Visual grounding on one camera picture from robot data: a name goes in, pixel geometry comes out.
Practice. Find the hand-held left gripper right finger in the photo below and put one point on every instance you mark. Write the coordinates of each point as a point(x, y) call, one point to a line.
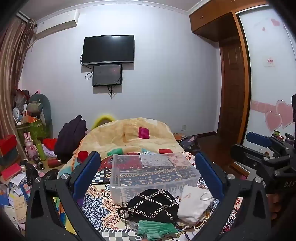
point(208, 172)

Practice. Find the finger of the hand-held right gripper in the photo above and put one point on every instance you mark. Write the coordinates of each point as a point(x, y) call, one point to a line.
point(245, 155)
point(257, 138)

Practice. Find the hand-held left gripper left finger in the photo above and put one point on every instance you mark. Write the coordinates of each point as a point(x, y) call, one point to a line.
point(89, 167)

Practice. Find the white cloth pouch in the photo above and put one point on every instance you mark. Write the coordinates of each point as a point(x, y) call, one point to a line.
point(192, 205)

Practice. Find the clear plastic storage box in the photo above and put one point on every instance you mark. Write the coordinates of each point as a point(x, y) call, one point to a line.
point(148, 171)

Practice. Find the green knitted cloth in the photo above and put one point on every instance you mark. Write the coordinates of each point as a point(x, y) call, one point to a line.
point(155, 229)

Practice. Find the red cylinder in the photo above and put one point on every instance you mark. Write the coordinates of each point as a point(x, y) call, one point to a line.
point(54, 162)

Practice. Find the dark coat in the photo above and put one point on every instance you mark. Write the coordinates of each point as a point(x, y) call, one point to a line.
point(69, 136)

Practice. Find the red cloth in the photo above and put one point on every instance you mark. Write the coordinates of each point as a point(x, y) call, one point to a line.
point(49, 143)

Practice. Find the yellow plush pillow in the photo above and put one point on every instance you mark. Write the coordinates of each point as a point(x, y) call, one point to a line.
point(101, 119)

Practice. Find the green tube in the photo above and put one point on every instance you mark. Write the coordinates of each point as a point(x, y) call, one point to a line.
point(41, 150)

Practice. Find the black cylinder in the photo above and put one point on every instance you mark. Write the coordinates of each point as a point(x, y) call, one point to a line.
point(38, 162)

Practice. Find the yellow fleece blanket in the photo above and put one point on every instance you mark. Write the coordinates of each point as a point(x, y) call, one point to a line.
point(129, 134)

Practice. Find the brown wooden door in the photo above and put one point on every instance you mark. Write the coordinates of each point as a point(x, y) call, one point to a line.
point(232, 92)

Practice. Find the white sliding wardrobe door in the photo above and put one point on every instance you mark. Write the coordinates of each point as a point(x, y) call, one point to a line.
point(266, 81)

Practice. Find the pink rabbit figure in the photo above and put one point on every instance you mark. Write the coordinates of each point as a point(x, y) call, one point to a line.
point(30, 146)

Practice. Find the green cardboard box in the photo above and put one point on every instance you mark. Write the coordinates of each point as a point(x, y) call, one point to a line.
point(34, 131)

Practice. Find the teal plush toy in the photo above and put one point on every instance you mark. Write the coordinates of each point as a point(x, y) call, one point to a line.
point(44, 109)

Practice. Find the small white door sign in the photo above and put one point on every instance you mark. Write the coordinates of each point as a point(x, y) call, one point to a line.
point(270, 62)

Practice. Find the pile of papers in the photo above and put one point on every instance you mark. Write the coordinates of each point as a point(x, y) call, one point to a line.
point(13, 197)

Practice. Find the red gift box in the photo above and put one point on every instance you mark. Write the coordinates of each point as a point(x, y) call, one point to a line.
point(8, 143)

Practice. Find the striped brown curtain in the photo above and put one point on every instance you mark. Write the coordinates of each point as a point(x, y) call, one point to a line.
point(13, 69)

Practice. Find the brown wooden overhead cabinet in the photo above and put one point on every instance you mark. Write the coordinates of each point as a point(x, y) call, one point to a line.
point(212, 20)

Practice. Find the white air conditioner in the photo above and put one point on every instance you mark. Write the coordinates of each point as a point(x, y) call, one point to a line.
point(53, 22)

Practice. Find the white wall socket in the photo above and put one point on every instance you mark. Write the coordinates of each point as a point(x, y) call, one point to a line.
point(183, 127)

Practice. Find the small black wall monitor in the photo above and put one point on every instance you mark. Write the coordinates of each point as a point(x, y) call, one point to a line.
point(107, 75)

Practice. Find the black wall television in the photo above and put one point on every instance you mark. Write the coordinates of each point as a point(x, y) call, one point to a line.
point(108, 49)

